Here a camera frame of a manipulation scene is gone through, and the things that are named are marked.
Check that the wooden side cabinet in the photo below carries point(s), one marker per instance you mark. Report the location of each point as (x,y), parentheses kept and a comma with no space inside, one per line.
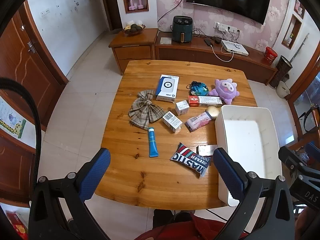
(132,52)

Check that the person's right forearm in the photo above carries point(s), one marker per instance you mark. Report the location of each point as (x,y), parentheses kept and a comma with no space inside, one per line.
(308,225)

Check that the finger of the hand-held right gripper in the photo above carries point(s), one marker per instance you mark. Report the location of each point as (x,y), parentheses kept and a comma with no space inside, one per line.
(314,149)
(290,157)

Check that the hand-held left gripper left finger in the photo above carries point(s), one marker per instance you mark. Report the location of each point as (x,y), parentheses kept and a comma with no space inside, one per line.
(96,172)

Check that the dark green air fryer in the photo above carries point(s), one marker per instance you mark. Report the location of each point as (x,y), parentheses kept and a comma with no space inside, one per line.
(182,28)

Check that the purple plush toy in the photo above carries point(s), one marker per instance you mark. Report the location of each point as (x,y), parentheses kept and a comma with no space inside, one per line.
(225,88)

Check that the red bucket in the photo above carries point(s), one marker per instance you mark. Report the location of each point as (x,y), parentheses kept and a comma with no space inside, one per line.
(270,55)

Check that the blue tube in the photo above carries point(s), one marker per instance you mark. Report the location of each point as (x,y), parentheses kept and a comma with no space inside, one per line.
(152,143)

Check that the white power strip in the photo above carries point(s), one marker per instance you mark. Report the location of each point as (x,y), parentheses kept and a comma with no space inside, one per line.
(226,27)

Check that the person's red clothing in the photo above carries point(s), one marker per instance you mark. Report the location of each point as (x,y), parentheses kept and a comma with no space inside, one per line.
(190,232)

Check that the round gold tin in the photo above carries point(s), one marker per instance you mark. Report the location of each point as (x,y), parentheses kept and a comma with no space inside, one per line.
(213,112)

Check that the dark tall vase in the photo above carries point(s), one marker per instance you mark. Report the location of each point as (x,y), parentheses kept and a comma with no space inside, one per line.
(281,71)

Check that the pink dumbbell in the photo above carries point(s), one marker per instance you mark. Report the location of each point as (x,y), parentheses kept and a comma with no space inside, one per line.
(140,1)
(131,2)

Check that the long red and white box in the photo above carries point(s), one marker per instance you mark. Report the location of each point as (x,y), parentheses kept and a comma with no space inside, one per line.
(205,101)

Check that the metal pole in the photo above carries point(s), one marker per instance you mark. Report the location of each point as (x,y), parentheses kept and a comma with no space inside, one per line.
(298,48)

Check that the small red and white box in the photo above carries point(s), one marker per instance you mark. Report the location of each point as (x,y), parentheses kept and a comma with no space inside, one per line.
(206,150)

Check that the wooden chair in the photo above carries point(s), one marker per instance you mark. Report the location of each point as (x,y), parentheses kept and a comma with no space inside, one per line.
(300,145)

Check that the white plastic bin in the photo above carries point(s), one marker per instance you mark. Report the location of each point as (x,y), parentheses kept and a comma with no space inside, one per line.
(250,140)

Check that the pink packet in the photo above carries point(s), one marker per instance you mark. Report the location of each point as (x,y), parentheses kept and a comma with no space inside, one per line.
(197,122)

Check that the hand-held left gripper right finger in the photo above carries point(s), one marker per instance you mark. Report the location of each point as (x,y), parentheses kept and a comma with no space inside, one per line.
(228,172)

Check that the black flat device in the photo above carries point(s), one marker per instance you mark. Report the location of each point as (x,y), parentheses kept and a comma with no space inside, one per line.
(211,42)

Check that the plaid fabric bow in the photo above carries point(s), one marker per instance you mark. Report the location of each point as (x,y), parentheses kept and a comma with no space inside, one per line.
(145,110)

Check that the white set-top box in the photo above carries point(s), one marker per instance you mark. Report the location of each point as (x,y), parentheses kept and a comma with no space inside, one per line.
(235,47)

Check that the white barcode box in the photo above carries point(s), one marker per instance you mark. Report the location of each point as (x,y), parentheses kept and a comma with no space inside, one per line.
(172,120)

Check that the long wooden TV cabinet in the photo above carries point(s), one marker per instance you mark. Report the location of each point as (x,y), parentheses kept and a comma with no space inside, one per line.
(195,52)

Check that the giraffe wall poster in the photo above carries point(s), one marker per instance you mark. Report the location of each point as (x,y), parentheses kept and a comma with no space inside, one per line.
(12,125)

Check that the pale square mat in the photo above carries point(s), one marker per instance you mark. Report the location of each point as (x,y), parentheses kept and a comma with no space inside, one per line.
(165,40)

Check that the striped snack packet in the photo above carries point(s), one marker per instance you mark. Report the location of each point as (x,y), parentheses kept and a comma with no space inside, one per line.
(191,162)

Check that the wooden door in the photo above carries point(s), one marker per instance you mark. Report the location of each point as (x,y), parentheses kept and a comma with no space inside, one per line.
(25,75)

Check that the fruit bowl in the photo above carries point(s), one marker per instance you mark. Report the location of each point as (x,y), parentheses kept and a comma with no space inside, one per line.
(133,28)

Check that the white bucket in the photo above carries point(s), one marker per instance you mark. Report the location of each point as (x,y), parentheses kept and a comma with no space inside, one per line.
(283,90)

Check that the black shoe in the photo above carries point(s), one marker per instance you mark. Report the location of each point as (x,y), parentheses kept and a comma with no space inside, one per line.
(183,217)
(162,218)

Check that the blue and white box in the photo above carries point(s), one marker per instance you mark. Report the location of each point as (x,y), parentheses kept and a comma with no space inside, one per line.
(167,88)

